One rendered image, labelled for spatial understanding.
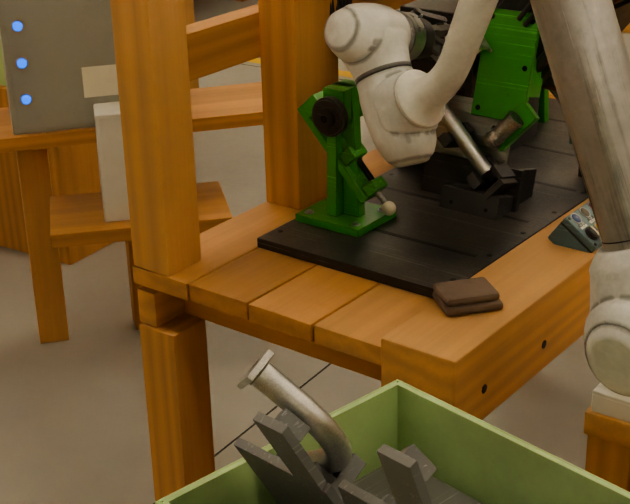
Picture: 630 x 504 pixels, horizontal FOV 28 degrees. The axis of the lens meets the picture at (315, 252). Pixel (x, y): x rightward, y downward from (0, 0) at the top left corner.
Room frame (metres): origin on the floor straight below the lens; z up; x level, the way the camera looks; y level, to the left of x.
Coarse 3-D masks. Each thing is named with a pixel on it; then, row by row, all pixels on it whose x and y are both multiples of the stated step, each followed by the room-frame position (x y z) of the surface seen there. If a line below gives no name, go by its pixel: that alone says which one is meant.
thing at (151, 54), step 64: (128, 0) 2.08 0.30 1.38; (320, 0) 2.42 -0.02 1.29; (128, 64) 2.09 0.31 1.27; (320, 64) 2.42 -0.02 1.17; (128, 128) 2.09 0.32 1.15; (192, 128) 2.12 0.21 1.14; (128, 192) 2.10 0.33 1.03; (192, 192) 2.11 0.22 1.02; (320, 192) 2.41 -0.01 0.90; (192, 256) 2.10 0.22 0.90
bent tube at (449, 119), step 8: (480, 48) 2.36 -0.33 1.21; (488, 48) 2.38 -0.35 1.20; (448, 104) 2.38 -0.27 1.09; (448, 112) 2.37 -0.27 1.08; (448, 120) 2.36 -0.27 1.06; (456, 120) 2.35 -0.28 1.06; (448, 128) 2.35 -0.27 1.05; (456, 128) 2.34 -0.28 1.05; (464, 128) 2.35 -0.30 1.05; (456, 136) 2.34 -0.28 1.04; (464, 136) 2.33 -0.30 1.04; (464, 144) 2.32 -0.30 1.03; (472, 144) 2.32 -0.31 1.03; (464, 152) 2.32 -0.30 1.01; (472, 152) 2.31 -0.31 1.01; (480, 152) 2.31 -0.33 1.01; (472, 160) 2.30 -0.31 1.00; (480, 160) 2.29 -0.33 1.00; (480, 168) 2.28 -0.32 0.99; (488, 168) 2.28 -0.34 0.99; (480, 176) 2.28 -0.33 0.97
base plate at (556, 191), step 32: (544, 128) 2.78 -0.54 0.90; (512, 160) 2.57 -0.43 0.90; (544, 160) 2.56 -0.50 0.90; (576, 160) 2.56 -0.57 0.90; (384, 192) 2.39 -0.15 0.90; (416, 192) 2.39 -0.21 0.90; (544, 192) 2.37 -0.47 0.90; (576, 192) 2.37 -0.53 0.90; (288, 224) 2.24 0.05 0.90; (384, 224) 2.23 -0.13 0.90; (416, 224) 2.22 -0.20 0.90; (448, 224) 2.22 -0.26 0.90; (480, 224) 2.21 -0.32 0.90; (512, 224) 2.21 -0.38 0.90; (544, 224) 2.20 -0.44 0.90; (320, 256) 2.08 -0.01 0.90; (352, 256) 2.08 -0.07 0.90; (384, 256) 2.07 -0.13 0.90; (416, 256) 2.07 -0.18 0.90; (448, 256) 2.07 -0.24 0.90; (480, 256) 2.06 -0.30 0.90; (416, 288) 1.96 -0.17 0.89
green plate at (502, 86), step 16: (496, 16) 2.40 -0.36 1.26; (512, 16) 2.38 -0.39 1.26; (528, 16) 2.36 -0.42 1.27; (496, 32) 2.39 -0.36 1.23; (512, 32) 2.37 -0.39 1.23; (528, 32) 2.35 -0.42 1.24; (496, 48) 2.38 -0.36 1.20; (512, 48) 2.36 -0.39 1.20; (528, 48) 2.34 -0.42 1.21; (480, 64) 2.39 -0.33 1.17; (496, 64) 2.37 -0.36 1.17; (512, 64) 2.35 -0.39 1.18; (528, 64) 2.33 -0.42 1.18; (480, 80) 2.38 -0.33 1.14; (496, 80) 2.36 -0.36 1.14; (512, 80) 2.34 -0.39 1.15; (528, 80) 2.32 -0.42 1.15; (480, 96) 2.37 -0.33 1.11; (496, 96) 2.35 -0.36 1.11; (512, 96) 2.33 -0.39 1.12; (528, 96) 2.32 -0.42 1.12; (480, 112) 2.36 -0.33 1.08; (496, 112) 2.34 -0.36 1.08
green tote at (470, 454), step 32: (352, 416) 1.45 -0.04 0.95; (384, 416) 1.49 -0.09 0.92; (416, 416) 1.48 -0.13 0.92; (448, 416) 1.44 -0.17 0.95; (320, 448) 1.41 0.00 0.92; (352, 448) 1.45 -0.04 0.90; (448, 448) 1.44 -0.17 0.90; (480, 448) 1.40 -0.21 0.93; (512, 448) 1.36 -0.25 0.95; (224, 480) 1.30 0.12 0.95; (256, 480) 1.34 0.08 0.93; (448, 480) 1.44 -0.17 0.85; (480, 480) 1.39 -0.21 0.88; (512, 480) 1.36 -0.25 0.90; (544, 480) 1.32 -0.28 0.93; (576, 480) 1.28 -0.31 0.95
